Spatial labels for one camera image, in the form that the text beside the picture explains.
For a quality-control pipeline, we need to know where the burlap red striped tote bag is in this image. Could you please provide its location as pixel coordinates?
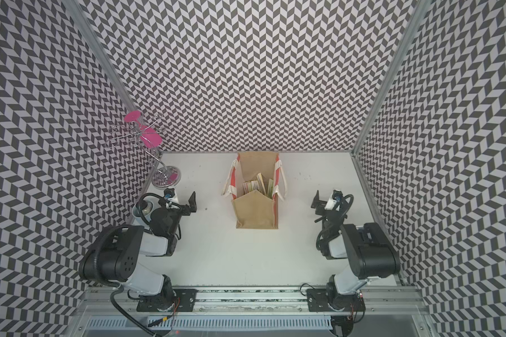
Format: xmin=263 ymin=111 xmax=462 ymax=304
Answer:
xmin=222 ymin=151 xmax=288 ymax=230

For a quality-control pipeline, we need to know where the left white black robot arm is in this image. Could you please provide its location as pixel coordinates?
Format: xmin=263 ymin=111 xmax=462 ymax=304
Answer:
xmin=79 ymin=188 xmax=198 ymax=313

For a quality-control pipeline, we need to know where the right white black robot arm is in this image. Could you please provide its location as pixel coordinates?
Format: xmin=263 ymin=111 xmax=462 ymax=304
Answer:
xmin=308 ymin=190 xmax=401 ymax=314

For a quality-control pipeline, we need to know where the green folding fan in bag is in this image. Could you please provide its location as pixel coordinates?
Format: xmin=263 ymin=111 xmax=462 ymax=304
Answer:
xmin=266 ymin=179 xmax=274 ymax=198

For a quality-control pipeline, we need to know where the light blue mug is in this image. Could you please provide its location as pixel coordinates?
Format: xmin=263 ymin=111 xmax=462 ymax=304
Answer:
xmin=132 ymin=200 xmax=154 ymax=228

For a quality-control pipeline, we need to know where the chrome stand with pink cups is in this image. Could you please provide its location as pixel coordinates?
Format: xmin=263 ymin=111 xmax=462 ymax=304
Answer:
xmin=108 ymin=110 xmax=181 ymax=190

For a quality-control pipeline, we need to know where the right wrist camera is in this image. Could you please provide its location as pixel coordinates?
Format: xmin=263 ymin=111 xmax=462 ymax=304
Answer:
xmin=324 ymin=190 xmax=344 ymax=211

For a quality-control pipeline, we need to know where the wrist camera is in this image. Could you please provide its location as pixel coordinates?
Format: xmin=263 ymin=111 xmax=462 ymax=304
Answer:
xmin=324 ymin=190 xmax=344 ymax=211
xmin=164 ymin=188 xmax=179 ymax=204

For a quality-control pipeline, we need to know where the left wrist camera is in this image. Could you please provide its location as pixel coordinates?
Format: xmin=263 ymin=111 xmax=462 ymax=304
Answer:
xmin=164 ymin=188 xmax=179 ymax=204

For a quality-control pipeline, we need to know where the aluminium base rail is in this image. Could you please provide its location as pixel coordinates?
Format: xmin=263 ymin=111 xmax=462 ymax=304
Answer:
xmin=66 ymin=284 xmax=437 ymax=336

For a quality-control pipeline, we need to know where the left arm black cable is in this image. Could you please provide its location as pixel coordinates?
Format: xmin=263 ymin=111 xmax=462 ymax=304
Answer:
xmin=109 ymin=286 xmax=163 ymax=337

